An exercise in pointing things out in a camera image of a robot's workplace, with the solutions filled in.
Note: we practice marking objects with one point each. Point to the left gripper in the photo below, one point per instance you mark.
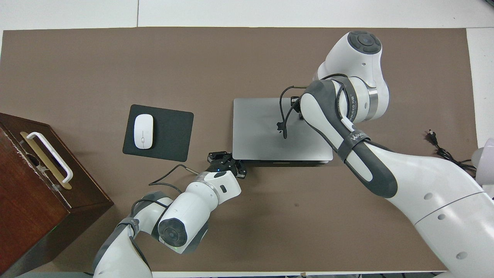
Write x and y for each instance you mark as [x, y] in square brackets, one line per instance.
[224, 166]

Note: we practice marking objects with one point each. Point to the grey laptop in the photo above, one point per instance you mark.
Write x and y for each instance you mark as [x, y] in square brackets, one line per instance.
[256, 129]

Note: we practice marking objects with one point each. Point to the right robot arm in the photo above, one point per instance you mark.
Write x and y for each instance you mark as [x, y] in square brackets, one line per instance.
[424, 185]

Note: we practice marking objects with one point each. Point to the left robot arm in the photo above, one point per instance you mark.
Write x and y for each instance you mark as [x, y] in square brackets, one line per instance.
[193, 208]

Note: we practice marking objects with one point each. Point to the black mouse pad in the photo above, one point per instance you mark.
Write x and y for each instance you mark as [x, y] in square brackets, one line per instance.
[171, 133]

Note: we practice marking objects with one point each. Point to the white computer mouse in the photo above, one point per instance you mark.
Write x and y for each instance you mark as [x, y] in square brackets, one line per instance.
[143, 131]

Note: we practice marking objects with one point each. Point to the brown wooden box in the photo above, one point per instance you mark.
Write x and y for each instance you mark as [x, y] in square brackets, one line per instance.
[34, 216]

